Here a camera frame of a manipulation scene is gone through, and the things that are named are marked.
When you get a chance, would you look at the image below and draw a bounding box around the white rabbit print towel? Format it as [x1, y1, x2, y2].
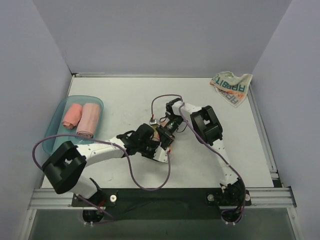
[210, 71, 253, 108]

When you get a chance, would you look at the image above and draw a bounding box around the salmon rolled towel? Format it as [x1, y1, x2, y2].
[62, 103, 83, 129]

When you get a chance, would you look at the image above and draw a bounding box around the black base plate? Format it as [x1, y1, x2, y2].
[71, 186, 252, 222]

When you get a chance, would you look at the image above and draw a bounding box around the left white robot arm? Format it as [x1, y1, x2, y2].
[41, 123, 168, 206]

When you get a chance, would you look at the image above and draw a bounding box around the teal plastic tray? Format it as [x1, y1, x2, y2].
[41, 94, 105, 155]

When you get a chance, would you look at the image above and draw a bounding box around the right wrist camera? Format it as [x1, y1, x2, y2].
[149, 118, 159, 126]

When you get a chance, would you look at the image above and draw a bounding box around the orange polka dot towel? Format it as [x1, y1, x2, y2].
[152, 121, 167, 143]

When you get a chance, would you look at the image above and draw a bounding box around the pink rolled towel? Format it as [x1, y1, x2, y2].
[76, 103, 101, 138]

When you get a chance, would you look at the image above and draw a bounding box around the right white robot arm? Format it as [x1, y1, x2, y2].
[165, 97, 247, 207]

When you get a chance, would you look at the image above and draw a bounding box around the aluminium front rail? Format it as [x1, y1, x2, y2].
[27, 187, 297, 210]

